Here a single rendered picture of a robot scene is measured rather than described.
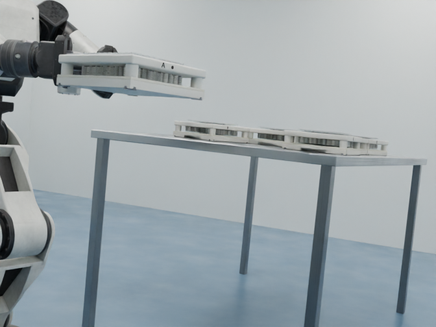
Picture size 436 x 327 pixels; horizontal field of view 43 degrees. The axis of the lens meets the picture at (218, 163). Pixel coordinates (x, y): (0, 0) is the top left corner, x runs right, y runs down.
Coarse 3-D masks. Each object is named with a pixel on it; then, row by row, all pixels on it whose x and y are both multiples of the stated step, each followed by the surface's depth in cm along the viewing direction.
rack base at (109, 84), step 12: (72, 84) 124; (84, 84) 121; (96, 84) 119; (108, 84) 117; (120, 84) 114; (132, 84) 113; (144, 84) 116; (156, 84) 119; (168, 84) 122; (156, 96) 139; (168, 96) 132; (180, 96) 126; (192, 96) 129
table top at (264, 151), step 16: (160, 144) 217; (176, 144) 213; (192, 144) 209; (208, 144) 205; (224, 144) 202; (240, 144) 219; (256, 144) 252; (288, 160) 188; (304, 160) 185; (320, 160) 182; (336, 160) 180; (352, 160) 194; (368, 160) 210; (384, 160) 230; (400, 160) 254; (416, 160) 283
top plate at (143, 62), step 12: (60, 60) 126; (72, 60) 124; (84, 60) 121; (96, 60) 119; (108, 60) 117; (120, 60) 114; (132, 60) 113; (144, 60) 115; (156, 60) 118; (168, 72) 124; (180, 72) 125; (192, 72) 128; (204, 72) 131
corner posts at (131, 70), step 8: (64, 64) 126; (72, 64) 127; (128, 64) 113; (64, 72) 126; (72, 72) 127; (128, 72) 113; (136, 72) 114; (192, 80) 131; (200, 80) 131; (200, 88) 131
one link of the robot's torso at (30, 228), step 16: (16, 144) 170; (0, 160) 164; (16, 160) 165; (0, 176) 155; (16, 176) 165; (0, 192) 153; (16, 192) 157; (32, 192) 161; (0, 208) 153; (16, 208) 154; (32, 208) 157; (0, 224) 148; (16, 224) 150; (32, 224) 154; (48, 224) 158; (16, 240) 150; (32, 240) 154; (48, 240) 158; (0, 256) 150; (16, 256) 153
